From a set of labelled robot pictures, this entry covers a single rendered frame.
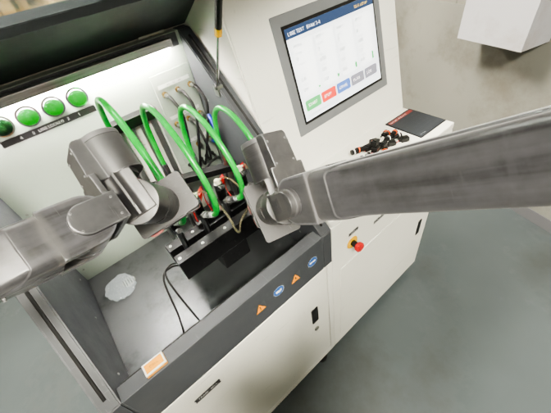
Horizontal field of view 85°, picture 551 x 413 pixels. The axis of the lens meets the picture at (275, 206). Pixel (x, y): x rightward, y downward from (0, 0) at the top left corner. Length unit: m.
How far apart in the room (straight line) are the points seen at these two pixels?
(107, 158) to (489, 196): 0.38
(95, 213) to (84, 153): 0.09
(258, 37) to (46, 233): 0.74
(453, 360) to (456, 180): 1.63
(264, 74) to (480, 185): 0.77
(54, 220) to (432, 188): 0.34
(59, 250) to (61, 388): 1.88
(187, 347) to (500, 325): 1.60
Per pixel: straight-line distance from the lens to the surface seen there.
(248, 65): 0.91
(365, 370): 1.73
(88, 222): 0.36
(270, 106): 0.94
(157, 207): 0.40
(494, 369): 1.88
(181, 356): 0.81
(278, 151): 0.40
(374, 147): 1.13
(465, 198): 0.24
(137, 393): 0.83
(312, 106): 1.05
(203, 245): 0.92
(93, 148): 0.43
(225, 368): 1.00
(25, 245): 0.36
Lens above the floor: 1.64
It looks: 43 degrees down
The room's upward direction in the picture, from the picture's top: 12 degrees counter-clockwise
